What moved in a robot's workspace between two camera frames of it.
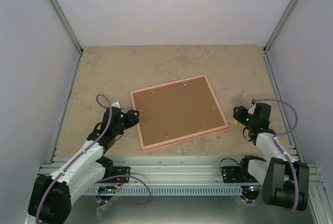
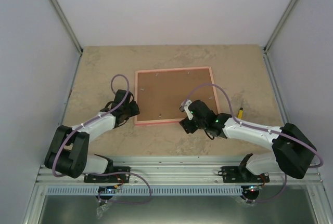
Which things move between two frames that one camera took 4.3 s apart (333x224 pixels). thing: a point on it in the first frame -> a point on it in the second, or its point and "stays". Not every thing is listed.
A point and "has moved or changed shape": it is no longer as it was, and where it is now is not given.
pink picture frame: x=177 y=111 has moved or changed shape
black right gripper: x=239 y=116 -> x=187 y=126
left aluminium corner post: x=61 y=14 stays
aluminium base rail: x=186 y=170 stays
